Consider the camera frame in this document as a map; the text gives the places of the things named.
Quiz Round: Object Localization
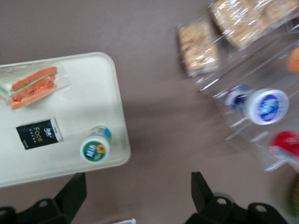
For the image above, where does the blue gum bottle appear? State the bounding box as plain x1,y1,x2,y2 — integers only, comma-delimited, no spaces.
224,84,290,126

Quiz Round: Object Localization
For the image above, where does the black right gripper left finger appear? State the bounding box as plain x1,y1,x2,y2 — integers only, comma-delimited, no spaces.
0,172,87,224

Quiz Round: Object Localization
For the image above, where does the green gum bottle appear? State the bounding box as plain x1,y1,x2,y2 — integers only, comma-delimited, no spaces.
79,126,112,165

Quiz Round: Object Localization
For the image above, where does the clear acrylic step stand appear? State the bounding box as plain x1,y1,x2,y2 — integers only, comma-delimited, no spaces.
198,16,299,172

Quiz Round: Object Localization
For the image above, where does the black tissue pack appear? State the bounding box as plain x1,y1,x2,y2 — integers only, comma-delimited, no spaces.
15,117,64,151

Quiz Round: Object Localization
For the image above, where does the beige plastic tray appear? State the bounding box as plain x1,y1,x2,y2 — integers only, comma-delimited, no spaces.
0,51,131,189

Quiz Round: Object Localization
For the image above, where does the wrapped triangle sandwich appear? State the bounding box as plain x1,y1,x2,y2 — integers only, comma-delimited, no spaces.
0,66,70,110

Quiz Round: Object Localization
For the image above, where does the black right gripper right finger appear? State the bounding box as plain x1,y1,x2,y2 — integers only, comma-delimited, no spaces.
184,172,288,224

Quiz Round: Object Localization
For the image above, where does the orange gum bottle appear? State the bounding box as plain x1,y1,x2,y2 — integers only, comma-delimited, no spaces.
287,46,299,73

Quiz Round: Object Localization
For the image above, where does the red gum bottle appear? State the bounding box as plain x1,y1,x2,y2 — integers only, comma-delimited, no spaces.
268,130,299,171

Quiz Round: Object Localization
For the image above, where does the clear rice cracker pack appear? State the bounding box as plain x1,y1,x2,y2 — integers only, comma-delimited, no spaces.
177,21,220,77
251,0,299,24
209,0,268,51

